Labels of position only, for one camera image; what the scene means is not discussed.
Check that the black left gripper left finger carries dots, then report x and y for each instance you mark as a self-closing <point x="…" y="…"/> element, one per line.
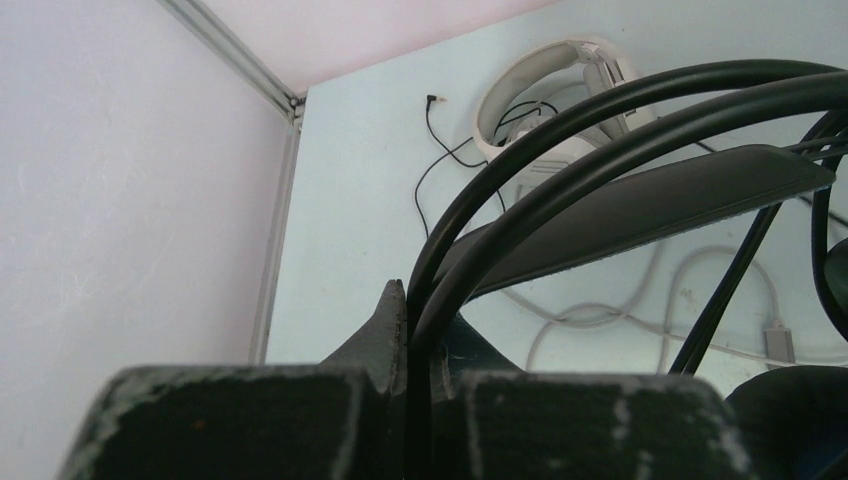
<point x="341" y="418"/>

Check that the aluminium corner frame post left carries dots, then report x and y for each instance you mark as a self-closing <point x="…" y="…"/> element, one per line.
<point x="233" y="137"/>

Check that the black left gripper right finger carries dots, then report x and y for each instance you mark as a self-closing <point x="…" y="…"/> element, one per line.
<point x="492" y="420"/>

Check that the white grey gaming headset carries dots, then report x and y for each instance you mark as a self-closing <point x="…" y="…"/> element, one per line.
<point x="521" y="99"/>

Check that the black blue gaming headset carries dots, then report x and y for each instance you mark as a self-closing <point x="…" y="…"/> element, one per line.
<point x="610" y="201"/>

